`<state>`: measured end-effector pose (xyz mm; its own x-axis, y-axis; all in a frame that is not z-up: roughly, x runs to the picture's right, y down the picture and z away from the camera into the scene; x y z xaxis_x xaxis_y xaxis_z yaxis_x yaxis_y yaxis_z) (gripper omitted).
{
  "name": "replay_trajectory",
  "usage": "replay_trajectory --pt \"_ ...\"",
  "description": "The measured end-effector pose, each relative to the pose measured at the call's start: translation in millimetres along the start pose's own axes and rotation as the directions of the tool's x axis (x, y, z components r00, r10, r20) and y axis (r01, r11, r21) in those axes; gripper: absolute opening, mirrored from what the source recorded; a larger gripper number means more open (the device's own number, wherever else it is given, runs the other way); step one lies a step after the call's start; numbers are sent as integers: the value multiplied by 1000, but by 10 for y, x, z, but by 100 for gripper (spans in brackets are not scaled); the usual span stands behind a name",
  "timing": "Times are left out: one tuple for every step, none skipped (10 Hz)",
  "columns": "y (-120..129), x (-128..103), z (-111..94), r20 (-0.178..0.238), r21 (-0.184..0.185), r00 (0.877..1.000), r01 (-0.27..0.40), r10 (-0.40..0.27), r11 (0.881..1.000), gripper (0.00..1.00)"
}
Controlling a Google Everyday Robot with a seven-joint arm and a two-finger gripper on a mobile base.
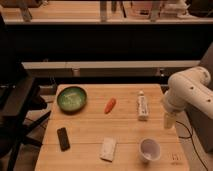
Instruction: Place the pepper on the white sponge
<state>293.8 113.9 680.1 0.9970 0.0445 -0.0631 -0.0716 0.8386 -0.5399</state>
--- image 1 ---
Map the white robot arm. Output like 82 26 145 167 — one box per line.
161 66 213 129

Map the white sponge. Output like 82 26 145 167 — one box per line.
100 137 116 162

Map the white tube bottle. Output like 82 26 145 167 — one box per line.
137 91 149 121

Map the white cup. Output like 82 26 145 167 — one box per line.
138 138 161 163

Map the green bowl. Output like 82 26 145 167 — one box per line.
57 86 87 112

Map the black smartphone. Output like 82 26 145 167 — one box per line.
57 127 70 151

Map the black office chair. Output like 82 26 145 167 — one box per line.
0 13 50 171

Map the black cable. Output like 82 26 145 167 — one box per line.
175 119 209 171

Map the grey metal rail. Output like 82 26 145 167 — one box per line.
23 60 199 78

